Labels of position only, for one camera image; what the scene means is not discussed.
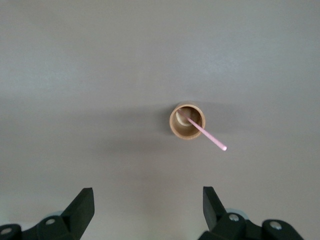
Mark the brown wooden cup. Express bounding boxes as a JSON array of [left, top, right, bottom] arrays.
[[169, 100, 206, 141]]

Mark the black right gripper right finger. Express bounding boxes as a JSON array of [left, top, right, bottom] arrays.
[[196, 186, 306, 240]]

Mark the pink chopstick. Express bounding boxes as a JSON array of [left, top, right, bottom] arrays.
[[178, 109, 228, 152]]

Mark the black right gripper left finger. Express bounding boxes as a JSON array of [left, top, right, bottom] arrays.
[[0, 187, 95, 240]]

